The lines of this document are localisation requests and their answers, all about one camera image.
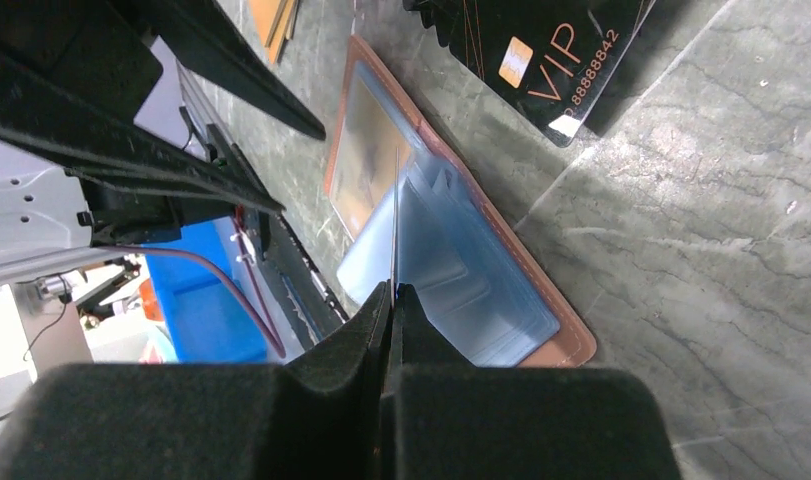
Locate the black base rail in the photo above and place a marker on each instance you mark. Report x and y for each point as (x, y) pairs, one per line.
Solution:
(289, 289)

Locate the black card stack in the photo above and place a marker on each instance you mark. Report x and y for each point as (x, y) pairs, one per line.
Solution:
(549, 60)

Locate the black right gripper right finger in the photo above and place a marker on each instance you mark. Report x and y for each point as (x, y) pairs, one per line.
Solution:
(449, 419)

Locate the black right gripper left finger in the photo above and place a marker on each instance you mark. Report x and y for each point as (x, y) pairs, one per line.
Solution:
(312, 418)

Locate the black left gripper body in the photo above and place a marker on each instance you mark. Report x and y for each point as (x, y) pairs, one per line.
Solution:
(99, 51)

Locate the tan leather card holder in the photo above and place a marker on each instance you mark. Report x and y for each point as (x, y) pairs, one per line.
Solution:
(437, 230)

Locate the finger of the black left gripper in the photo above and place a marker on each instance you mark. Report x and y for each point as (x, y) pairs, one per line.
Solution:
(103, 145)
(205, 41)

